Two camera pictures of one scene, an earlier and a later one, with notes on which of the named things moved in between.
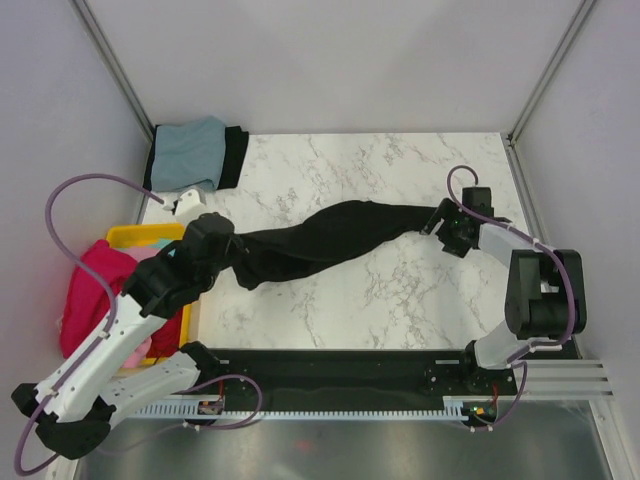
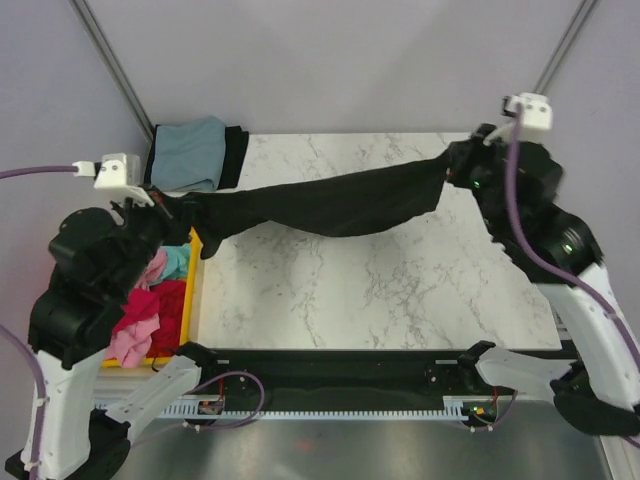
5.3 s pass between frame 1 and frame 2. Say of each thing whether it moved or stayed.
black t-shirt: moved
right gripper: moved
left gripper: moved
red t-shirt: stayed
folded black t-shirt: stayed
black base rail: stayed
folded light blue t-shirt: stayed
